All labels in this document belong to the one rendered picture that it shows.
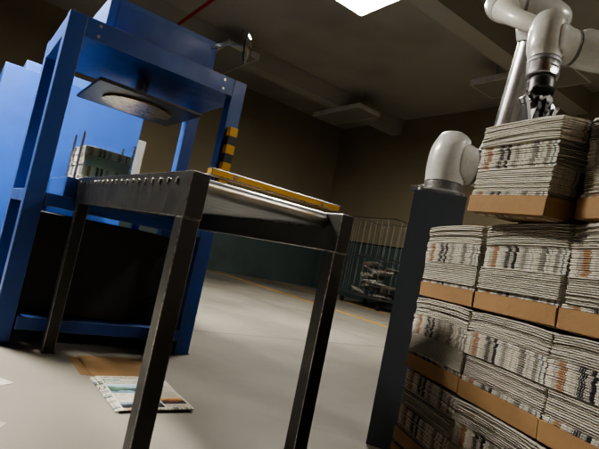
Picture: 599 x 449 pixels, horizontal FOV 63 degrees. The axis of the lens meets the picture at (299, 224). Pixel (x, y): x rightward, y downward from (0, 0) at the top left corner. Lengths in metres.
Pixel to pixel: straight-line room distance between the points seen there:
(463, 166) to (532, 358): 1.03
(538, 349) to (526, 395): 0.10
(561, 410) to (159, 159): 9.88
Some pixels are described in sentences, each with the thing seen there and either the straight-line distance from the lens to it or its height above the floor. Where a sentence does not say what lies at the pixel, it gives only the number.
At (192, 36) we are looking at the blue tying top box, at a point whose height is 1.72.
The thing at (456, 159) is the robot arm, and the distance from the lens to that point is 2.04.
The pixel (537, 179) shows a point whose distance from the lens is 1.21.
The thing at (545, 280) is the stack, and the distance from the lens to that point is 1.20.
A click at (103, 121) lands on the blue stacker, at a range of 4.98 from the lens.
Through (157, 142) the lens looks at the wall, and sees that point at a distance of 10.58.
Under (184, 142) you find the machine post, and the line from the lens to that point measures 3.35.
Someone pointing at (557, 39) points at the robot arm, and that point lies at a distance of 1.64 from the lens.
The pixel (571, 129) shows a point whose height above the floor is 1.03.
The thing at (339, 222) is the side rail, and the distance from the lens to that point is 1.51.
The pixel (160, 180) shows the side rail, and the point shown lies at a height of 0.77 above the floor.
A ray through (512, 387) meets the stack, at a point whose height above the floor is 0.45.
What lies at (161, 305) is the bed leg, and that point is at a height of 0.46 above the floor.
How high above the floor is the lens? 0.64
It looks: 4 degrees up
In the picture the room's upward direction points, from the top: 12 degrees clockwise
